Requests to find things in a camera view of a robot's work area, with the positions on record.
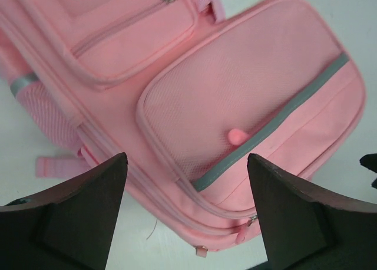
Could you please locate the pink student backpack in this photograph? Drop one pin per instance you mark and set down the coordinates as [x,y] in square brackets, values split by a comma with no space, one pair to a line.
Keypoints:
[187,89]

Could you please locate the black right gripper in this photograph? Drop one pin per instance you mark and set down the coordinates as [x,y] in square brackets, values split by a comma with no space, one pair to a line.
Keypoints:
[369,161]

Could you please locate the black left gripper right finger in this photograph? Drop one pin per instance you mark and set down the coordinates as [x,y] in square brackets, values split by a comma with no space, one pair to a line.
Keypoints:
[305,226]

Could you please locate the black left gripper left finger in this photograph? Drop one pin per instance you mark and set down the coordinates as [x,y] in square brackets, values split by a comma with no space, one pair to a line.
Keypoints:
[68,226]

